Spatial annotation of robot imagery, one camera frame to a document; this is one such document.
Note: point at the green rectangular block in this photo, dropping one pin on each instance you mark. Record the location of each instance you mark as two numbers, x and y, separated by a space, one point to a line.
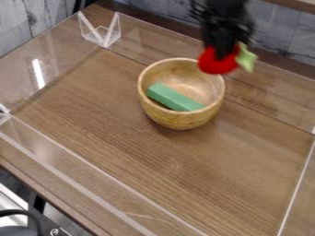
173 99

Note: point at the clear acrylic tray wall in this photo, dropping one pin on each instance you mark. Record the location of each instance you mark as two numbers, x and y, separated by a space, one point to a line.
236 178

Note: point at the black metal table frame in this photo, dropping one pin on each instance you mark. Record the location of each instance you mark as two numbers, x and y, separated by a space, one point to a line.
55 223

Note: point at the clear acrylic corner bracket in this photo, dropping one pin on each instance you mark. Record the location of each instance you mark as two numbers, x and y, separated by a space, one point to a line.
101 35

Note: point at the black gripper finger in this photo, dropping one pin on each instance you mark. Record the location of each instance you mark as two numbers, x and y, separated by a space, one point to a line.
222 39

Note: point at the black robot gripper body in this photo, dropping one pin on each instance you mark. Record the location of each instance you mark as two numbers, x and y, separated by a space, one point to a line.
223 15

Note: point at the red fruit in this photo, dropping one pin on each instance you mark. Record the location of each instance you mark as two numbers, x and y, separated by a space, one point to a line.
240 58

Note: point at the wooden bowl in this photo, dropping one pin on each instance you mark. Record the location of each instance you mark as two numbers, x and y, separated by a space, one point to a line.
181 75

